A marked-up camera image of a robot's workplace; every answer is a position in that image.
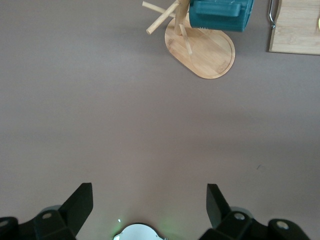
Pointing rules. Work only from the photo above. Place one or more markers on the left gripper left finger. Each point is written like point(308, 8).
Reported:
point(50, 225)

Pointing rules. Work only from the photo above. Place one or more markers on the wooden cup rack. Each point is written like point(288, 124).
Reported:
point(210, 57)

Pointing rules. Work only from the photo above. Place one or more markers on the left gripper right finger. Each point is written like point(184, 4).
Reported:
point(237, 225)

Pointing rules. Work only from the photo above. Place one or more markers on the wooden cutting board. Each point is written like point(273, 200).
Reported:
point(295, 32)

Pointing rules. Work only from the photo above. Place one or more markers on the dark teal cup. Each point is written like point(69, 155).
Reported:
point(220, 20)

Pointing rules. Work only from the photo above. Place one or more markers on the brown table cover sheet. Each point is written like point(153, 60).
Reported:
point(125, 125)

